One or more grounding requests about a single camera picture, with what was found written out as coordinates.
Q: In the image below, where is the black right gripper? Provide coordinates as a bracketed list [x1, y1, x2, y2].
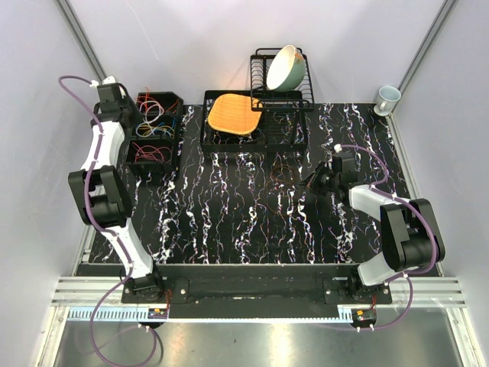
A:
[297, 161, 339, 197]

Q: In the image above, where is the orange cable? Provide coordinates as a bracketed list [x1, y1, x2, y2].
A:
[136, 90, 179, 114]

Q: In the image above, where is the yellow cable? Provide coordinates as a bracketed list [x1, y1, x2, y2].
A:
[136, 124, 175, 138]

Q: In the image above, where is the purple thin cable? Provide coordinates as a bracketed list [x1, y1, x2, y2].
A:
[137, 101, 169, 135]

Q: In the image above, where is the pink cable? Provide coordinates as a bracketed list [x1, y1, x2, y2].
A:
[131, 141, 173, 164]

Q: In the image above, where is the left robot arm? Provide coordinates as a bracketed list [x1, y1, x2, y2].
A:
[68, 76, 165, 303]

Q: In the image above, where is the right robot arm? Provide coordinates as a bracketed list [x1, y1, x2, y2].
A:
[301, 152, 445, 303]

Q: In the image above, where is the black near storage bin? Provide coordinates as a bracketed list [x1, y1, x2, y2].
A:
[124, 138, 180, 186]

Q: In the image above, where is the white mug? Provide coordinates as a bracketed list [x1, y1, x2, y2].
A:
[374, 86, 402, 116]

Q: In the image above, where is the black tall dish rack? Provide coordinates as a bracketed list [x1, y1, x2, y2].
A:
[250, 47, 314, 112]

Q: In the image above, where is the orange woven mat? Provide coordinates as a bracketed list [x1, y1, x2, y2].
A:
[208, 93, 262, 135]

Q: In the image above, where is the green ceramic bowl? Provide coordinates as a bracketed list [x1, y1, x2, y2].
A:
[266, 45, 306, 92]

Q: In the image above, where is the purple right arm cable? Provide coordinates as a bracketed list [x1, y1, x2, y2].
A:
[316, 144, 440, 332]

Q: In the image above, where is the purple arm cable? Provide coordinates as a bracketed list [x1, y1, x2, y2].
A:
[316, 144, 440, 332]
[57, 75, 164, 364]

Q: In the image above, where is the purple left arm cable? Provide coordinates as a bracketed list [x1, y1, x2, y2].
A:
[57, 75, 164, 364]

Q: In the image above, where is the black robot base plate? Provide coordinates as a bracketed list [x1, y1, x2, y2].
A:
[121, 265, 392, 322]

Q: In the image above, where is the aluminium frame rail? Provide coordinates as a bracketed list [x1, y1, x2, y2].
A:
[51, 277, 127, 306]

